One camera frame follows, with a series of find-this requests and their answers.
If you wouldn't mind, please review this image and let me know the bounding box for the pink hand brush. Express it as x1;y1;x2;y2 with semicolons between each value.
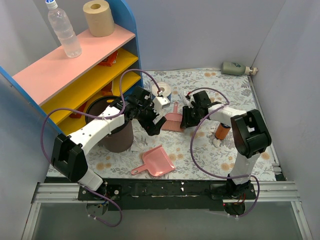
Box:
161;102;184;133

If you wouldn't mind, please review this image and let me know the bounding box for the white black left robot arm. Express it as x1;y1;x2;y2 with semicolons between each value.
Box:
51;86;170;200

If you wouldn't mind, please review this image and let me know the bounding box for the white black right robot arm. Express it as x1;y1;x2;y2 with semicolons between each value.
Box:
180;87;272;199

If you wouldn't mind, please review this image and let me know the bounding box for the crumpled white paper scrap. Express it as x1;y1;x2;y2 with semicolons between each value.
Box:
179;91;191;105

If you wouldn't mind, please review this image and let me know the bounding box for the white paper scrap by bin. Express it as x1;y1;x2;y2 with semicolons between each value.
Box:
130;142;145;152

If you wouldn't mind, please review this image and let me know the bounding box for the white paper scrap near bottle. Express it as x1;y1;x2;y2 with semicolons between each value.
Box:
208;127;217;136

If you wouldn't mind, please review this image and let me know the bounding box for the pink dustpan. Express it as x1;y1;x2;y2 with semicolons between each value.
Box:
131;145;176;177

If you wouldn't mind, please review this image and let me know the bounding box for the brown trash bin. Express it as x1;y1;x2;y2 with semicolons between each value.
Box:
86;95;134;153

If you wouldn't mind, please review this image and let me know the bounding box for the orange bottle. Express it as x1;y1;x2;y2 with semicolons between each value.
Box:
214;123;231;141

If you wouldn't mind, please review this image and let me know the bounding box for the floral table mat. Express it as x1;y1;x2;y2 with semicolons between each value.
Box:
87;69;257;180

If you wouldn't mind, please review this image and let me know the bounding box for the small white paper scrap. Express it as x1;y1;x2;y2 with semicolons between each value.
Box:
212;138;222;148

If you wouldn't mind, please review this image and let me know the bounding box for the orange snack packet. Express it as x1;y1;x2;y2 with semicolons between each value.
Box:
98;50;118;67

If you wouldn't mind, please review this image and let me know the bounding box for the red packet on lower shelf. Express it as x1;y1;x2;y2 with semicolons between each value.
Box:
69;102;87;119

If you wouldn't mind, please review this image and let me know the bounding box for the grey green lotion bottle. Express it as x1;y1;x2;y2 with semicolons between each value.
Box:
221;61;258;76

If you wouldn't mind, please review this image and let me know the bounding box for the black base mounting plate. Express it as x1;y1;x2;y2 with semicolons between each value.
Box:
77;181;258;212

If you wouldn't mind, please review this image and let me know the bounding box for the colourful wooden shelf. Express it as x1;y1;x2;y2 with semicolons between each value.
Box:
0;0;143;133

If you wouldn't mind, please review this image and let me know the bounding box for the brown paper roll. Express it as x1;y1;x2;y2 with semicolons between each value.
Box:
83;0;115;38

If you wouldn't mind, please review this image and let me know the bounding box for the clear plastic water bottle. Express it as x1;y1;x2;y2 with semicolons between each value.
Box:
45;0;82;58

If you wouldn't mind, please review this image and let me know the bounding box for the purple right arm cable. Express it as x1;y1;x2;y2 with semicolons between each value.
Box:
186;87;261;218

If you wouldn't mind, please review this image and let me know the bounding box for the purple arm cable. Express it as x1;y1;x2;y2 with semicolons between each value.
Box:
186;87;261;218
39;68;162;228

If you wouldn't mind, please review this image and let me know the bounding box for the aluminium frame rail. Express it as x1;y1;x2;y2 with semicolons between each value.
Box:
31;177;312;240

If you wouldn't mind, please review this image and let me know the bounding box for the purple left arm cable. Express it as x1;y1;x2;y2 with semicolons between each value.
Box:
39;68;162;228

